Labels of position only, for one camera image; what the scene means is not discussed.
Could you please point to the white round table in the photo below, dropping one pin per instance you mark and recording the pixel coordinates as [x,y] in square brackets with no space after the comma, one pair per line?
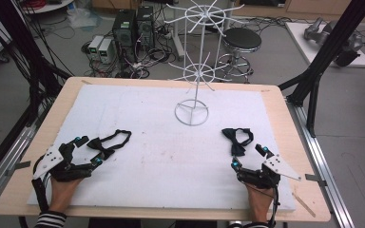
[49,7]

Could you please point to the slim black computer tower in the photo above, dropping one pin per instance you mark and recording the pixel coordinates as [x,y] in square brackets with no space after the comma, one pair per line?
[145,27]

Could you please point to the clear plastic bag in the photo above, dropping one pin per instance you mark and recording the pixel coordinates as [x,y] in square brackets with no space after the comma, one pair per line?
[82,19]

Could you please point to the white floor board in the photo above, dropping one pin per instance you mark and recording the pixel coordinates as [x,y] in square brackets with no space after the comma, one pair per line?
[301,41]

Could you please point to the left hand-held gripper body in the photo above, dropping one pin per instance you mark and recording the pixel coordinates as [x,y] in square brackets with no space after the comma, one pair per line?
[55,158]

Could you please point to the person's right hand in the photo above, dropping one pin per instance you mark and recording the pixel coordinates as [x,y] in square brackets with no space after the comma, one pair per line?
[260,202]

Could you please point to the black bow tie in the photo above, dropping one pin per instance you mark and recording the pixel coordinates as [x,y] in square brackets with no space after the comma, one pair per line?
[96,144]
[237,148]

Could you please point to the black round stool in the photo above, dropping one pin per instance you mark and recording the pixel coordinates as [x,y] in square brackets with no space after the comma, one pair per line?
[242,38]

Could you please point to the white foam mat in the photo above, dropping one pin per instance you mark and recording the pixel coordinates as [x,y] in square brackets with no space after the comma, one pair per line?
[158,177]

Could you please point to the large black computer tower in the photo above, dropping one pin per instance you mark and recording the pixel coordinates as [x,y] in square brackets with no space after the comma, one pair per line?
[124,34]

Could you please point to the aluminium rail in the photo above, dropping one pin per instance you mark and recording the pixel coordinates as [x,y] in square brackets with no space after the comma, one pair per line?
[3,167]
[323,164]

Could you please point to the grey bench power supply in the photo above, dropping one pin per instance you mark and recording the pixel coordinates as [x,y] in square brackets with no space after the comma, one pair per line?
[94,47]
[105,50]

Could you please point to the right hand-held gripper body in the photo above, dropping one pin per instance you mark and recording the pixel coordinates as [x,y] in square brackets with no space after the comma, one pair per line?
[259,178]

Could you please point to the person's left hand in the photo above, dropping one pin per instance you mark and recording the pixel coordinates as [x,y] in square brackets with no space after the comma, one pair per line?
[61,194]

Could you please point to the wooden stick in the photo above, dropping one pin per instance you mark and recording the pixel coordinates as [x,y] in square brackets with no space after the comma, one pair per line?
[304,205]

